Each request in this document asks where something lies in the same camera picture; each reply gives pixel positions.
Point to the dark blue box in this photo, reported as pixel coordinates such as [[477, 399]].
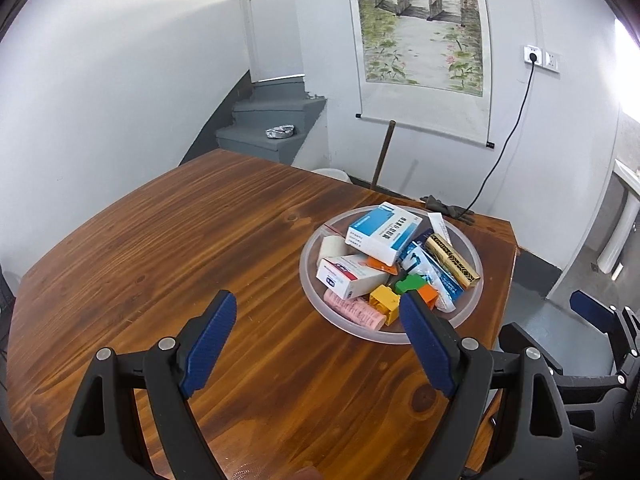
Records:
[[422, 240]]

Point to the blue striped white medicine box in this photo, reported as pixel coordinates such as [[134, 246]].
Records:
[[382, 232]]

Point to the white door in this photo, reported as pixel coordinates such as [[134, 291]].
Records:
[[275, 35]]

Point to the clear plastic basin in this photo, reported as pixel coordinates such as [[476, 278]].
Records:
[[462, 305]]

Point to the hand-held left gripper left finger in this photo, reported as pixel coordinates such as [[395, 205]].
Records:
[[210, 345]]

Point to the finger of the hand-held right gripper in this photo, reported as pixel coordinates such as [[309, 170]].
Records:
[[520, 337], [592, 307]]

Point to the white wall socket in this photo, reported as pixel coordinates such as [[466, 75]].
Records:
[[532, 55]]

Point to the dark gloves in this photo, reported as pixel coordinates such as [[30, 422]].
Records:
[[445, 207]]

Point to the wooden desktop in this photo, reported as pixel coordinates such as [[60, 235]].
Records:
[[175, 240]]

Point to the crumpled foil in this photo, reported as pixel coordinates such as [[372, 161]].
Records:
[[280, 132]]

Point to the wooden stick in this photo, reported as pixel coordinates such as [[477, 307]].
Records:
[[384, 155]]

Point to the yellow toy brick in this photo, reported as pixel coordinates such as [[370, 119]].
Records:
[[384, 300]]

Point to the grey stairs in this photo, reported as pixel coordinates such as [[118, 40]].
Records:
[[265, 110]]

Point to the red label white medicine box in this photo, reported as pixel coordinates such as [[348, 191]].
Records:
[[350, 275]]

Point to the thin orange toy brick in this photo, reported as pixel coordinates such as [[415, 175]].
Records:
[[428, 294]]

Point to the small white tube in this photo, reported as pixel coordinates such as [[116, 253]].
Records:
[[440, 227]]

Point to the blue white toothpaste tube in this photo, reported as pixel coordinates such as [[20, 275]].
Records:
[[435, 275]]

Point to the pink roll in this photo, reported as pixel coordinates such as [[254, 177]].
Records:
[[352, 307]]

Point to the white bucket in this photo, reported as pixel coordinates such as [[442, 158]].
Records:
[[332, 174]]

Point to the wall scroll painting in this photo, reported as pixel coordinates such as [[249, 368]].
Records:
[[420, 35]]

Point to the black chair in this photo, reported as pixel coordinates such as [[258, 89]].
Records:
[[7, 310]]

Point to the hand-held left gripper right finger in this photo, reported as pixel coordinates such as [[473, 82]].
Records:
[[427, 345]]

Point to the green toy brick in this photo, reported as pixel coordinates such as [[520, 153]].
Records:
[[407, 284]]

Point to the orange tube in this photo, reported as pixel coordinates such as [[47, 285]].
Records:
[[377, 262]]

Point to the gold box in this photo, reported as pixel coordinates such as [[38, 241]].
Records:
[[452, 262]]

